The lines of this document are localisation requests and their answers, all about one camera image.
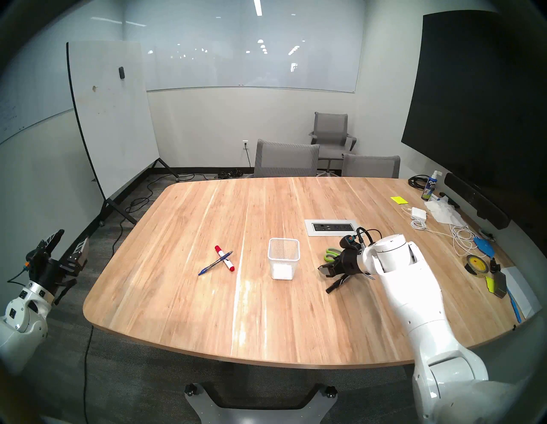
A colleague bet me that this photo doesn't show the yellow tape roll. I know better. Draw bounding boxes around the yellow tape roll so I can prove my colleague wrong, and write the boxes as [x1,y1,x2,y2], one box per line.
[465,254,490,276]

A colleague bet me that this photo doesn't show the rolling white whiteboard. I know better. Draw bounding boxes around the rolling white whiteboard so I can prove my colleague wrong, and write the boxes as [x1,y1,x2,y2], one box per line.
[66,41,178,226]

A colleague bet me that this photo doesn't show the wide glass wall whiteboard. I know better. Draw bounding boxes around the wide glass wall whiteboard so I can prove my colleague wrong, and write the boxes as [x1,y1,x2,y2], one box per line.
[124,0,366,93]

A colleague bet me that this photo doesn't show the white mesh pen holder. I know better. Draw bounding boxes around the white mesh pen holder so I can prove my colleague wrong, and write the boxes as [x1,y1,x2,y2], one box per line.
[268,238,301,281]

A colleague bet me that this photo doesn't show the large black wall screen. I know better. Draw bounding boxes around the large black wall screen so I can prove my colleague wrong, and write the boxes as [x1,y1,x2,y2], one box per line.
[401,11,547,231]

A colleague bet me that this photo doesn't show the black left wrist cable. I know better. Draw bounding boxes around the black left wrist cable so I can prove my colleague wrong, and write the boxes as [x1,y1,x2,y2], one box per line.
[8,267,32,287]

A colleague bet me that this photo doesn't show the black permanent marker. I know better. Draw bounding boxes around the black permanent marker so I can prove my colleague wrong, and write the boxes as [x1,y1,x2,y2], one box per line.
[326,274,351,294]

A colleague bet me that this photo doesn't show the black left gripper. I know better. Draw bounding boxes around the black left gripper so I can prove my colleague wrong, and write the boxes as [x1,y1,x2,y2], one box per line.
[26,230,89,306]

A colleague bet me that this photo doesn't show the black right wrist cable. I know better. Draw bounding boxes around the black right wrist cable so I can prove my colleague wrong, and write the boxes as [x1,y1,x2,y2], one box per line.
[356,227,384,246]

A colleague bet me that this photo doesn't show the blue stick tool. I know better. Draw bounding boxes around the blue stick tool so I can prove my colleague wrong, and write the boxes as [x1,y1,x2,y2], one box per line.
[506,291,523,324]

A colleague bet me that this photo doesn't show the grey office chair with armrests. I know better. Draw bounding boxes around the grey office chair with armrests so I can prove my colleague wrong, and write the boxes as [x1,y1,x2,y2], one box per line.
[309,112,357,174]

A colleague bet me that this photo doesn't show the blue flat disc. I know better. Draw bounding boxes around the blue flat disc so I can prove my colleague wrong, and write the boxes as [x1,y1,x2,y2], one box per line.
[473,237,496,258]

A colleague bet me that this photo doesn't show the white charging cable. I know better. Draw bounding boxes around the white charging cable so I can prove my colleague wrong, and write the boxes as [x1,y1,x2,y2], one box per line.
[402,207,481,257]

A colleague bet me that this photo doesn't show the blue ballpoint pen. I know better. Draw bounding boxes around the blue ballpoint pen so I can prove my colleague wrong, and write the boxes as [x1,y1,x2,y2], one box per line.
[198,250,234,276]

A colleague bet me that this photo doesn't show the red capped whiteboard marker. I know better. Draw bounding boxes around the red capped whiteboard marker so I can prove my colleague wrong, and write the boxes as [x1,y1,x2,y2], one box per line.
[215,245,235,272]

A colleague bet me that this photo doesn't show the white paper sheet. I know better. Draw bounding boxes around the white paper sheet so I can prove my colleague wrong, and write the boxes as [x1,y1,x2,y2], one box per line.
[500,266,541,319]

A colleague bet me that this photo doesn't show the green handled scissors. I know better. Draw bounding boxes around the green handled scissors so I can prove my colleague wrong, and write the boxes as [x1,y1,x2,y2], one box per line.
[323,248,376,281]

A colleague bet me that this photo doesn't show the silver table power outlet panel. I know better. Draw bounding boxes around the silver table power outlet panel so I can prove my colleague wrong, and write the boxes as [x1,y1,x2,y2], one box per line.
[304,219,359,237]

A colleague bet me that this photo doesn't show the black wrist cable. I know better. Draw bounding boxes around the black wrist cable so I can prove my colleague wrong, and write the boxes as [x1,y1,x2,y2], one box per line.
[8,267,32,287]
[356,227,384,246]

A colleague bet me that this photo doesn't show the whiteboard cleaner spray bottle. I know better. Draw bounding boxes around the whiteboard cleaner spray bottle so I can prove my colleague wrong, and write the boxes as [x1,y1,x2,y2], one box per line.
[421,171,443,201]

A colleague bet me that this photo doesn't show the yellow and black pad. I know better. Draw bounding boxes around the yellow and black pad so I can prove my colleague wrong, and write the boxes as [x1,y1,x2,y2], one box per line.
[485,271,508,298]

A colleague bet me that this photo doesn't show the black video sound bar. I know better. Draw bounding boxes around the black video sound bar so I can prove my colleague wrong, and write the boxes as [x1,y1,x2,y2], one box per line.
[444,173,510,230]

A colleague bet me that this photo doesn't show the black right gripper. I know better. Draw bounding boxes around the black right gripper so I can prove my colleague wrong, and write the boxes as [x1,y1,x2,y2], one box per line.
[318,235,365,279]

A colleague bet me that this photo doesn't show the grey mesh office chair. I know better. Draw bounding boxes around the grey mesh office chair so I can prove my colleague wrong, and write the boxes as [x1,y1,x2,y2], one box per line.
[341,154,401,179]
[254,139,320,178]

